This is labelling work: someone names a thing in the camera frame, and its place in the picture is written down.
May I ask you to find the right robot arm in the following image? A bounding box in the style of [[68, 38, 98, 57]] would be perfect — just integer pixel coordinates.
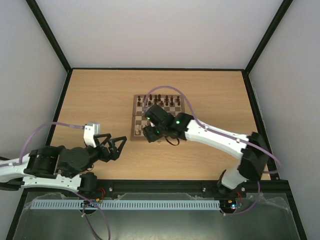
[[142, 105, 269, 196]]

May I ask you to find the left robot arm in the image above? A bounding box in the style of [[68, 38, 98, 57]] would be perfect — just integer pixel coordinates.
[[0, 133, 127, 196]]

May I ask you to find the wooden chess board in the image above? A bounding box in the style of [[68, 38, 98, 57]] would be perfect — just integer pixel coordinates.
[[130, 93, 185, 141]]

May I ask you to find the left electronics board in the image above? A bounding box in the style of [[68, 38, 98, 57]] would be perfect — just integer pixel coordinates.
[[78, 198, 104, 209]]

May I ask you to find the electronics board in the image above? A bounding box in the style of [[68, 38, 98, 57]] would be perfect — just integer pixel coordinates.
[[78, 198, 104, 209], [220, 198, 243, 211]]

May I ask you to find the right electronics board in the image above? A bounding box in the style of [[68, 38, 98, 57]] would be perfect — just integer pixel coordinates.
[[220, 198, 243, 211]]

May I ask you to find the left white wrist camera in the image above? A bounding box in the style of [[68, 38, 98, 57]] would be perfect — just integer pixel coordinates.
[[83, 121, 101, 148]]

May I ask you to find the light blue cable duct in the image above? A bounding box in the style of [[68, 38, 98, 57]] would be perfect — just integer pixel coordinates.
[[30, 199, 221, 211]]

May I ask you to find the black cage frame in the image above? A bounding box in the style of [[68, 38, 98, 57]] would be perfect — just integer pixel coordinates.
[[6, 0, 307, 240]]

